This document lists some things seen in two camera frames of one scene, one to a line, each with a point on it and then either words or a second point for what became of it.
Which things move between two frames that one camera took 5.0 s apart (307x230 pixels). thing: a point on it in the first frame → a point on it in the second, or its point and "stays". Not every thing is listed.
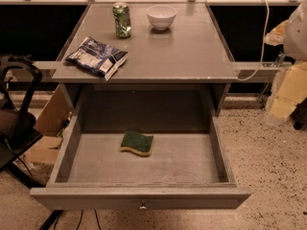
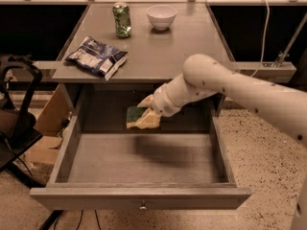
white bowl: (160, 16) stays
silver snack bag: (98, 57) stays
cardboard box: (50, 124) stays
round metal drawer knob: (143, 207) stays
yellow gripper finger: (276, 35) → (147, 102)
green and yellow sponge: (137, 143) → (133, 114)
